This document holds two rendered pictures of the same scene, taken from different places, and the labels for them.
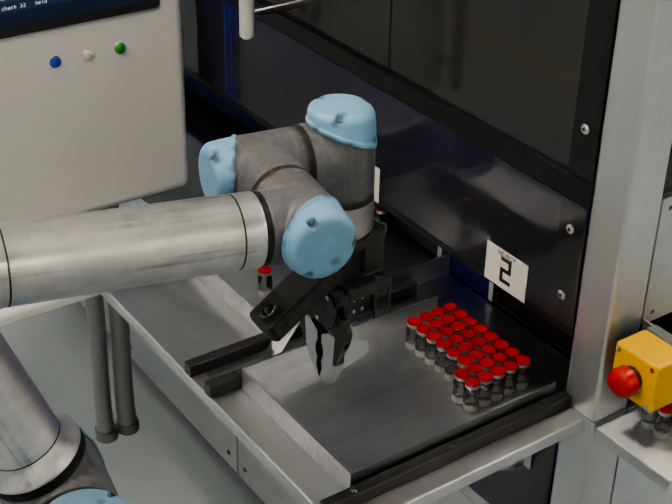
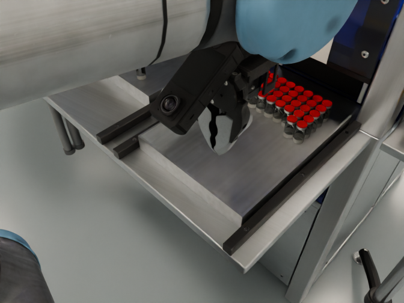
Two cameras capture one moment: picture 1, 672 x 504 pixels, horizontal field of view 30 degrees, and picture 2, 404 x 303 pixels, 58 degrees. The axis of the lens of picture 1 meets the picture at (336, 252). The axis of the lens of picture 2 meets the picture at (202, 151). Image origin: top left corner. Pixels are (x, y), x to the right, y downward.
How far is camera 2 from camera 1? 1.03 m
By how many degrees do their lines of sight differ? 17
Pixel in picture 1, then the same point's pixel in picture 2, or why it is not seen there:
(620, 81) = not seen: outside the picture
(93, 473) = (16, 293)
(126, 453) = (82, 153)
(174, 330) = (86, 110)
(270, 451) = (171, 198)
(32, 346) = (31, 109)
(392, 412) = (247, 151)
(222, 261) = (111, 47)
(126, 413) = (77, 140)
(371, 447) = (243, 183)
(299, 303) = (202, 92)
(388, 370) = not seen: hidden behind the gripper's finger
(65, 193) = not seen: hidden behind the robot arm
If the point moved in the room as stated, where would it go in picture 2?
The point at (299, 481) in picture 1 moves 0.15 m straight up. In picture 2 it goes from (199, 222) to (199, 161)
